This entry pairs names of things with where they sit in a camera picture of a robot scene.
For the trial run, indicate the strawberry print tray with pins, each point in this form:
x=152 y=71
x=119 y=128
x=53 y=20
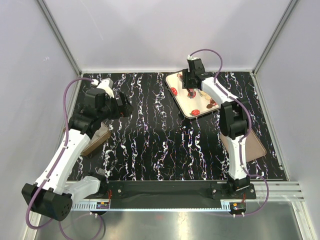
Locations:
x=191 y=102

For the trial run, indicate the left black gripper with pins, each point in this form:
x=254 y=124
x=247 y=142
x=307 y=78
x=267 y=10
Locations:
x=126 y=112

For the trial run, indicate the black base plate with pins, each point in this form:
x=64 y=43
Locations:
x=174 y=195

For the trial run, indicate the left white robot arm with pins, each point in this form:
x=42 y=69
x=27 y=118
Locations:
x=49 y=196

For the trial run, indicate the controller board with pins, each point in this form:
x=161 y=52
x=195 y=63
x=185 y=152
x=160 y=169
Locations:
x=102 y=205
x=239 y=206

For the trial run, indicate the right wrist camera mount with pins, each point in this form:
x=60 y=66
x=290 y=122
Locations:
x=195 y=65

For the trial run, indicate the left controller board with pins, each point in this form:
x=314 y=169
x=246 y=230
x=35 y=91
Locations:
x=102 y=205

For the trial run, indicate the right controller board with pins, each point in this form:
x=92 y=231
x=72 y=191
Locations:
x=239 y=206

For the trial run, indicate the white chocolate middle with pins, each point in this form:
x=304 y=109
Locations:
x=204 y=94

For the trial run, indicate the rose gold tin lid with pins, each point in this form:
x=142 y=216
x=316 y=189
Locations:
x=254 y=149

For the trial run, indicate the gold tin box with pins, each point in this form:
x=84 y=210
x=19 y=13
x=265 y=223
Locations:
x=97 y=142

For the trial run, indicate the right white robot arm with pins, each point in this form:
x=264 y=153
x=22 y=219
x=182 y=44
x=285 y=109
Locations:
x=234 y=123

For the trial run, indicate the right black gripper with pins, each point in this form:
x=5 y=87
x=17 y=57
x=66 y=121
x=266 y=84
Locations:
x=185 y=84

